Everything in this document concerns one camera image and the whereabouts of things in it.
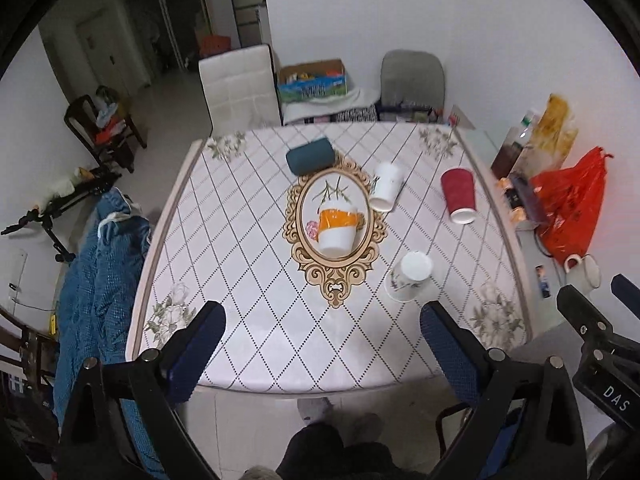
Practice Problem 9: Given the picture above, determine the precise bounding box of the white floral cup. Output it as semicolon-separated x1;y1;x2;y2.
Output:
384;252;433;302

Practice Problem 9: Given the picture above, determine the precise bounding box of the red paper cup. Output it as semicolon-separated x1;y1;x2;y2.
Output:
440;167;477;226

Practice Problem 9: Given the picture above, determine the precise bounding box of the orange and white cup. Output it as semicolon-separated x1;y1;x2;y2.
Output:
318;200;358;259

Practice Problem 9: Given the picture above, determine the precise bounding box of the white paper cup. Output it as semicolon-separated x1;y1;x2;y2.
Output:
369;162;405;212

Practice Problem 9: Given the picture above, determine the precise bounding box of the white ceramic mug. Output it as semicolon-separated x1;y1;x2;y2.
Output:
563;254;602;295

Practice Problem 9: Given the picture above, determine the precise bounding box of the blue knitted garment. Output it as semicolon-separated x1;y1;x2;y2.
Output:
52;187;170;480

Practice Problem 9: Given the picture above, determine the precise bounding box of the red plastic bag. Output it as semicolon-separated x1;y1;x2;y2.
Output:
530;146;613;264

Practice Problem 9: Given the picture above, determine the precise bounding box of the black tripod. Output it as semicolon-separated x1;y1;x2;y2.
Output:
1;167;122;263

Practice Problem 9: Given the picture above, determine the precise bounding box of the diamond pattern tablecloth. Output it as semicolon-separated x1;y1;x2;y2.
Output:
126;122;530;394

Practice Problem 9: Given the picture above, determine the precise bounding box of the dark liquid bottle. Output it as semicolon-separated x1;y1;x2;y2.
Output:
490;110;540;180

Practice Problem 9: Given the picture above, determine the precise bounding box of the yellow snack bag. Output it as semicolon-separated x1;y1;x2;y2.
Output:
514;93;578;179

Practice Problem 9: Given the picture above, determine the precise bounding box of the black wooden chair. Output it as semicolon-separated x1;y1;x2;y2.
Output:
63;84;148;174

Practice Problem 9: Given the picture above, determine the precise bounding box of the grey chair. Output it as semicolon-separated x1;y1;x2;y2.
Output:
376;49;446;122

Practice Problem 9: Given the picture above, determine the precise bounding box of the white padded chair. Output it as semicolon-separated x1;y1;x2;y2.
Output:
198;44;282;138

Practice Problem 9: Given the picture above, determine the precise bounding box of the cardboard box with items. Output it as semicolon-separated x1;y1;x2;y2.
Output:
278;58;347;104

